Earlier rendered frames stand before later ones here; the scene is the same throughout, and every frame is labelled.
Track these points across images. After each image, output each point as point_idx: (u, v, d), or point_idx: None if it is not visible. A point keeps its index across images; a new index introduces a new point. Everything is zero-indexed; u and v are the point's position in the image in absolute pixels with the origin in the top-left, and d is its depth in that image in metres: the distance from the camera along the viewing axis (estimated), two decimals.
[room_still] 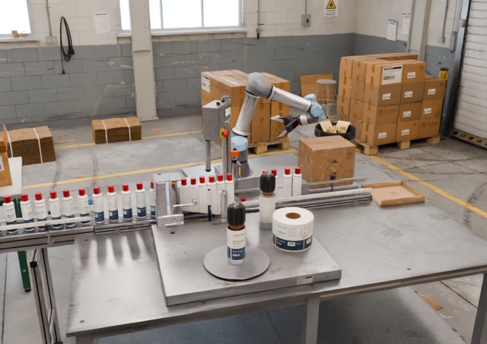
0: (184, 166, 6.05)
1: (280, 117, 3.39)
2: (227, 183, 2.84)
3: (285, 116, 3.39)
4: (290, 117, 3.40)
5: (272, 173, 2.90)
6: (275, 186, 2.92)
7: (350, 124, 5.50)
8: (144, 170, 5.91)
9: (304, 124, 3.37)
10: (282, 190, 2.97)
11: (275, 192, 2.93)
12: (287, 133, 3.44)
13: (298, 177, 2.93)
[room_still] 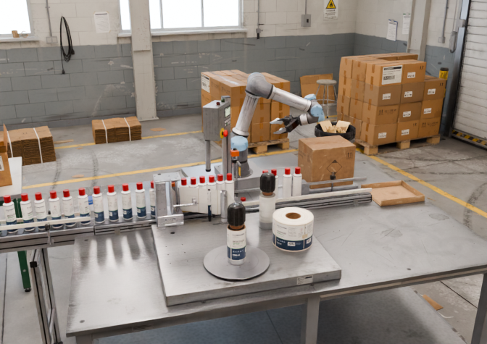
0: (184, 166, 6.05)
1: (280, 119, 3.40)
2: (227, 183, 2.84)
3: (283, 117, 3.39)
4: (290, 117, 3.40)
5: (272, 173, 2.90)
6: (275, 186, 2.92)
7: (350, 124, 5.50)
8: (144, 170, 5.91)
9: (304, 124, 3.37)
10: (282, 190, 2.97)
11: (275, 192, 2.93)
12: (285, 132, 3.44)
13: (298, 177, 2.93)
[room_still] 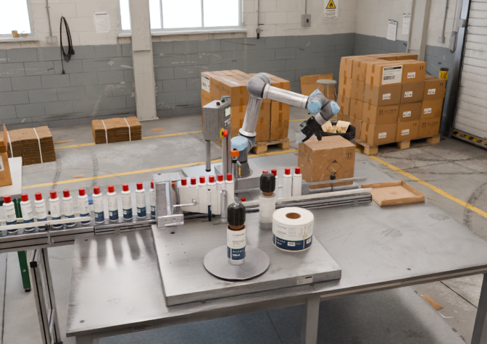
0: (184, 166, 6.05)
1: (304, 139, 3.20)
2: (227, 183, 2.84)
3: (306, 137, 3.18)
4: (310, 130, 3.16)
5: (272, 173, 2.90)
6: (275, 186, 2.92)
7: (350, 124, 5.50)
8: (144, 170, 5.91)
9: None
10: (282, 190, 2.97)
11: (275, 192, 2.93)
12: None
13: (298, 177, 2.93)
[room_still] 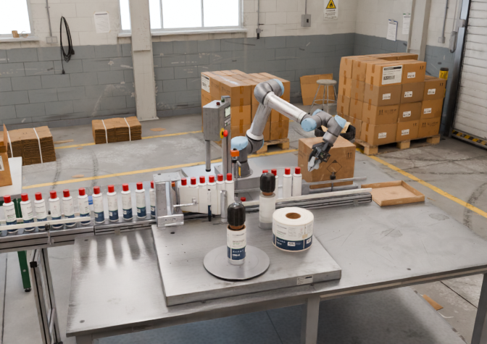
0: (184, 166, 6.05)
1: (319, 163, 2.97)
2: (227, 183, 2.84)
3: (322, 161, 2.97)
4: None
5: (272, 173, 2.90)
6: (275, 186, 2.92)
7: (350, 124, 5.50)
8: (144, 170, 5.91)
9: (324, 135, 2.93)
10: (282, 190, 2.97)
11: (275, 192, 2.93)
12: (309, 157, 2.95)
13: (298, 177, 2.93)
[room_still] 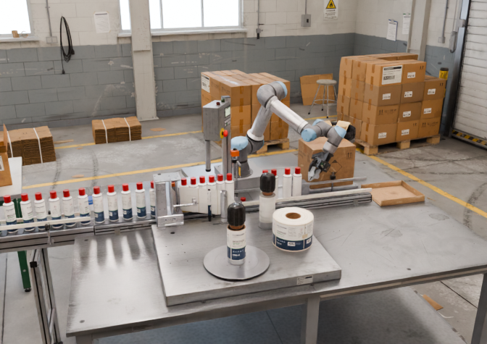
0: (184, 166, 6.05)
1: (319, 173, 2.99)
2: (227, 183, 2.84)
3: (322, 170, 2.99)
4: None
5: (272, 173, 2.90)
6: (275, 186, 2.92)
7: (350, 124, 5.50)
8: (144, 170, 5.91)
9: (324, 145, 2.95)
10: (282, 190, 2.97)
11: (275, 192, 2.93)
12: (309, 166, 2.97)
13: (298, 177, 2.93)
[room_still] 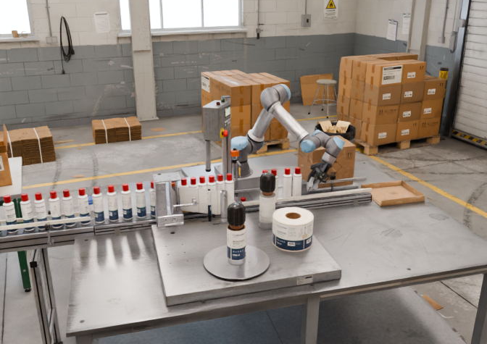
0: (184, 166, 6.05)
1: (317, 183, 3.01)
2: (227, 183, 2.84)
3: None
4: None
5: (272, 173, 2.90)
6: (275, 186, 2.92)
7: (350, 124, 5.50)
8: (144, 170, 5.91)
9: (323, 155, 2.97)
10: (282, 190, 2.97)
11: (275, 192, 2.93)
12: (308, 177, 2.99)
13: (298, 177, 2.93)
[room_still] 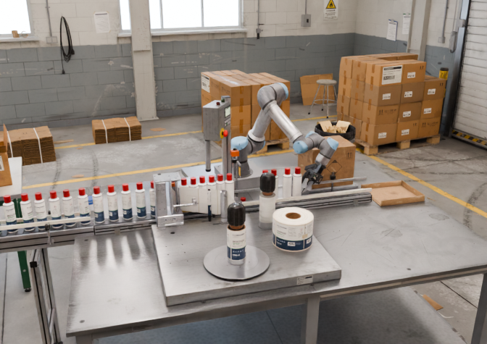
0: (184, 166, 6.05)
1: (311, 185, 3.00)
2: (227, 183, 2.84)
3: (315, 182, 3.00)
4: None
5: (272, 173, 2.90)
6: (275, 186, 2.92)
7: (350, 124, 5.50)
8: (144, 170, 5.91)
9: None
10: (282, 190, 2.97)
11: (275, 192, 2.93)
12: (301, 179, 2.98)
13: (298, 177, 2.93)
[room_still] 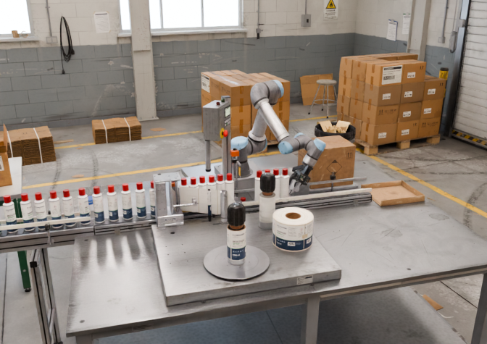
0: (184, 166, 6.05)
1: (299, 185, 2.98)
2: (227, 183, 2.84)
3: None
4: None
5: None
6: None
7: (350, 124, 5.50)
8: (144, 170, 5.91)
9: None
10: None
11: None
12: (289, 179, 2.96)
13: (286, 178, 2.91)
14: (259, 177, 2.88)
